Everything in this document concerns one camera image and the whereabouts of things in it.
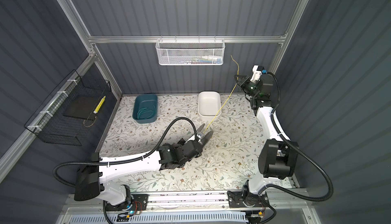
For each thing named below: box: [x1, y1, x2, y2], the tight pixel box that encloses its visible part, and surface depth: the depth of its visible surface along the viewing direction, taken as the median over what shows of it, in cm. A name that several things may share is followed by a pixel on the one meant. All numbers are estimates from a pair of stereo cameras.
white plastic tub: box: [198, 90, 222, 118], surface depth 117 cm
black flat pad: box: [62, 95, 102, 121], surface depth 78 cm
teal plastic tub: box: [132, 93, 159, 124], surface depth 108 cm
